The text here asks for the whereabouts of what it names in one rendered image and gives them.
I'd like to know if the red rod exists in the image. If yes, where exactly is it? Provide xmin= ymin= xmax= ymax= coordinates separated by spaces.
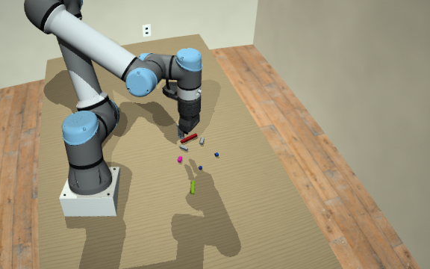
xmin=181 ymin=133 xmax=197 ymax=143

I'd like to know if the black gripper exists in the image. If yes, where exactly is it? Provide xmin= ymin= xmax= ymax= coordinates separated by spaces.
xmin=163 ymin=79 xmax=202 ymax=140

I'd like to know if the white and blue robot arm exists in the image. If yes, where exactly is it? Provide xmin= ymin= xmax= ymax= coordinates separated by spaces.
xmin=24 ymin=0 xmax=202 ymax=195

